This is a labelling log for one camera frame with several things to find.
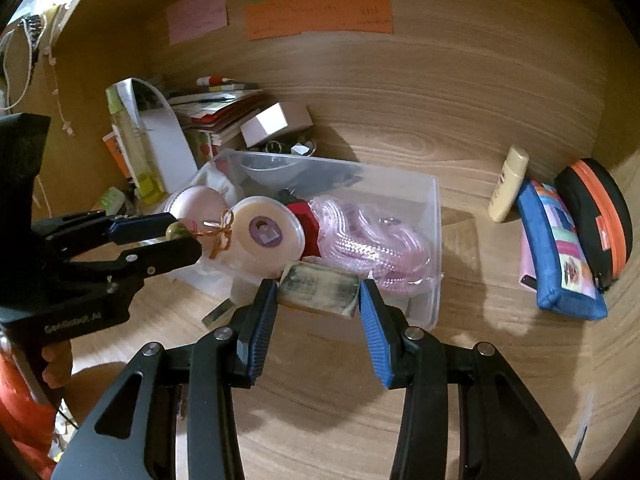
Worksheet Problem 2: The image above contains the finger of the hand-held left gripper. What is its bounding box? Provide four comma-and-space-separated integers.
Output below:
32, 211, 179, 252
52, 236, 203, 283

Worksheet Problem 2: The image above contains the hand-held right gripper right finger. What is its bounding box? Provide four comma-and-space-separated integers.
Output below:
359, 278, 581, 480

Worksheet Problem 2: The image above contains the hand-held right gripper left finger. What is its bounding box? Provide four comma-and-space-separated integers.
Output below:
52, 278, 279, 480

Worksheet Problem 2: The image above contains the pink round case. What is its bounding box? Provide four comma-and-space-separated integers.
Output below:
165, 185, 233, 233

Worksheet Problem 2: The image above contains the soap bar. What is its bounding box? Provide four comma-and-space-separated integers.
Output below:
278, 261, 362, 320

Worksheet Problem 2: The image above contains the pink braided rope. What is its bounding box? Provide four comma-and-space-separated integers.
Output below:
307, 195, 433, 291

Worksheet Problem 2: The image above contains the white round jar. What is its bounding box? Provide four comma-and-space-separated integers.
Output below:
232, 196, 306, 266

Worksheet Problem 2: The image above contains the red leather item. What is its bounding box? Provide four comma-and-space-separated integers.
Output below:
286, 200, 323, 258

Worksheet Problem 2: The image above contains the clear plastic storage box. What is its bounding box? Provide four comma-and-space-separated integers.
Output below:
172, 149, 443, 331

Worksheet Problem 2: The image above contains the wooden desktop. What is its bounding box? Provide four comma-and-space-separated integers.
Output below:
65, 125, 601, 480

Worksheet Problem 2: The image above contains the person's left hand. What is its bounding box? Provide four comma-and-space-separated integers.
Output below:
41, 344, 74, 392

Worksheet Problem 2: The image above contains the orange green sanitizer bottle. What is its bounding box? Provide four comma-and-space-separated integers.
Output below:
90, 186, 128, 213

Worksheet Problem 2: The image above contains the yellow-green spray bottle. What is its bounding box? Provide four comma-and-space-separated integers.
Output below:
105, 85, 166, 206

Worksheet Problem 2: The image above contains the orange printed packet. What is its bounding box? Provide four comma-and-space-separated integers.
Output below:
102, 130, 132, 181

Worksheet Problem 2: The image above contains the glass bowl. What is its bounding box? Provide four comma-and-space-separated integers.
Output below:
239, 152, 321, 188

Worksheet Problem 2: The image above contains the stack of books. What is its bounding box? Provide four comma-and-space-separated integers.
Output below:
165, 77, 263, 168

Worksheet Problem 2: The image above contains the white red marker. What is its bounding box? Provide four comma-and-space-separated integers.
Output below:
196, 75, 261, 90

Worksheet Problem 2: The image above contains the flat pink case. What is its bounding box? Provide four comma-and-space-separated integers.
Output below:
519, 230, 541, 291

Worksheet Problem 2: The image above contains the small white box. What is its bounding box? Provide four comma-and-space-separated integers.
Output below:
240, 101, 313, 148

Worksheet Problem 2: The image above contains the blue patchwork pencil pouch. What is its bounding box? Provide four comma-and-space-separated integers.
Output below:
516, 179, 608, 322

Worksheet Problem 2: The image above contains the cream lotion bottle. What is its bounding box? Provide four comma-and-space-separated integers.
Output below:
488, 145, 530, 223

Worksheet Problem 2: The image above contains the pink sticky note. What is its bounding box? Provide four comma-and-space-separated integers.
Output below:
166, 0, 229, 46

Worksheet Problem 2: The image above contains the black orange round case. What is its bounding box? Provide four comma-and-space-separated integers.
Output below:
554, 158, 632, 293

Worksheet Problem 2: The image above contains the orange sticky note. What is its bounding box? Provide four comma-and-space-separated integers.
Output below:
243, 0, 394, 42

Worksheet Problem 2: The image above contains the metal ring cluster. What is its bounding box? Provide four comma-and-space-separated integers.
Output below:
260, 137, 318, 157

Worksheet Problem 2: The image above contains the white cord with clips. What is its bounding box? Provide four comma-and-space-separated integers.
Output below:
42, 5, 76, 136

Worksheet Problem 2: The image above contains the white cable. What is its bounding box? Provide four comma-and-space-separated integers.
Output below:
0, 7, 51, 111

